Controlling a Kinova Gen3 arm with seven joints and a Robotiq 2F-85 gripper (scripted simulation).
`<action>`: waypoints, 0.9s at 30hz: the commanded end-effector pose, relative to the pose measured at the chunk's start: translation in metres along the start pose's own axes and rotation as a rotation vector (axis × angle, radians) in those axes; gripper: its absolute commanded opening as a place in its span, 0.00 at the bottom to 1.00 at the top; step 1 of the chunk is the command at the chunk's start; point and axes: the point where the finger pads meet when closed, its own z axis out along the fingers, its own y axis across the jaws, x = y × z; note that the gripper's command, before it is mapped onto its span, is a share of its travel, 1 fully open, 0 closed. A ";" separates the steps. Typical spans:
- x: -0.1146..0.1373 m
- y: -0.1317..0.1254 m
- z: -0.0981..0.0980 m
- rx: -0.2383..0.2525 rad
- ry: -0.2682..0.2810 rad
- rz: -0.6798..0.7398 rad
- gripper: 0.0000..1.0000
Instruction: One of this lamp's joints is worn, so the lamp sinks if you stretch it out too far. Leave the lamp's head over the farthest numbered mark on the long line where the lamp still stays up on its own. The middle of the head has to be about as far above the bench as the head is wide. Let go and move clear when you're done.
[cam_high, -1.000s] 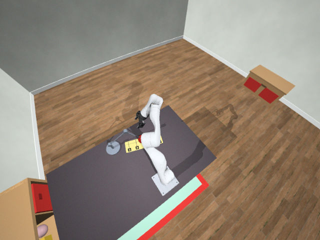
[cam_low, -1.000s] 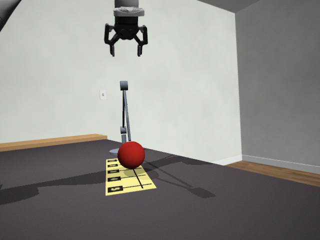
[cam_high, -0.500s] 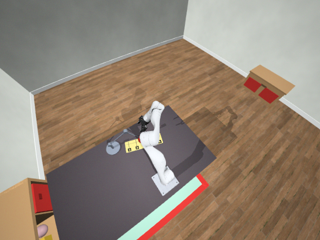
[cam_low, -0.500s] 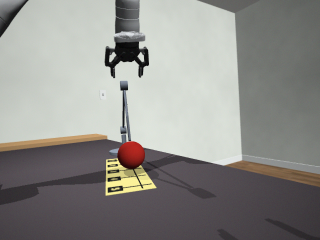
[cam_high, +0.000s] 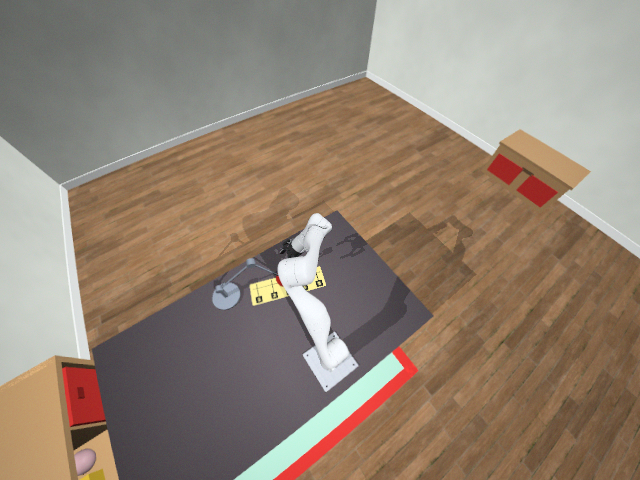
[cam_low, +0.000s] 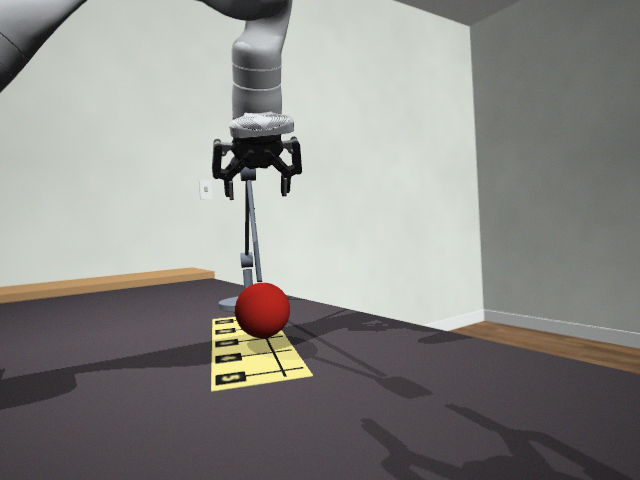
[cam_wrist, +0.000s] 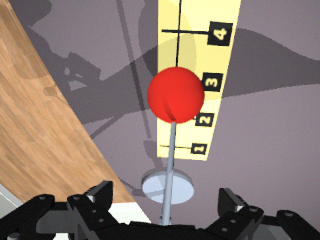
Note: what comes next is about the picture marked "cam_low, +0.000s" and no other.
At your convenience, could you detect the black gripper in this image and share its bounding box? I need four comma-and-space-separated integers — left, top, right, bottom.
212, 134, 302, 200

